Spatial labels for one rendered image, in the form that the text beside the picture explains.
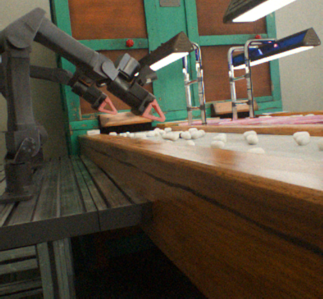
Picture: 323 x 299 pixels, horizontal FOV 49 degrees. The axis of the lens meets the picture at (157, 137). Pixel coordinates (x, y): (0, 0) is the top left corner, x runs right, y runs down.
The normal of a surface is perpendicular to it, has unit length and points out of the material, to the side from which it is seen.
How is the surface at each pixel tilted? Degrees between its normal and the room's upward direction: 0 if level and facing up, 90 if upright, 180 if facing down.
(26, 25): 90
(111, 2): 90
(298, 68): 90
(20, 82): 90
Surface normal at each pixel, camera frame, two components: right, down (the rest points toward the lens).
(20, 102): 0.61, -0.03
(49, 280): 0.26, 0.04
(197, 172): -0.95, 0.12
